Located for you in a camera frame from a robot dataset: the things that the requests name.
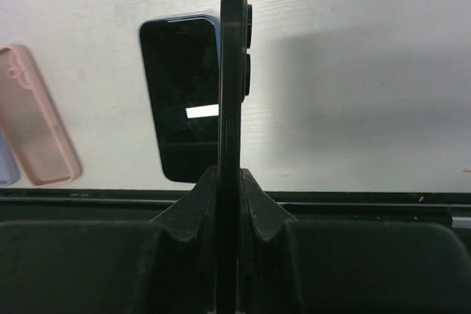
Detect lilac phone case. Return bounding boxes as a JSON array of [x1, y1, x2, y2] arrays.
[[0, 135, 20, 187]]

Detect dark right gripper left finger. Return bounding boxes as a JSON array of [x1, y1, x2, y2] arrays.
[[1, 168, 216, 313]]

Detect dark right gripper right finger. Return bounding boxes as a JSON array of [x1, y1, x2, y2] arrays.
[[238, 170, 470, 313]]

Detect black phone from lilac case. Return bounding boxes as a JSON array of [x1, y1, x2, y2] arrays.
[[139, 14, 220, 183]]

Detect pink phone case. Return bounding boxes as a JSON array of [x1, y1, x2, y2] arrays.
[[1, 44, 82, 186]]

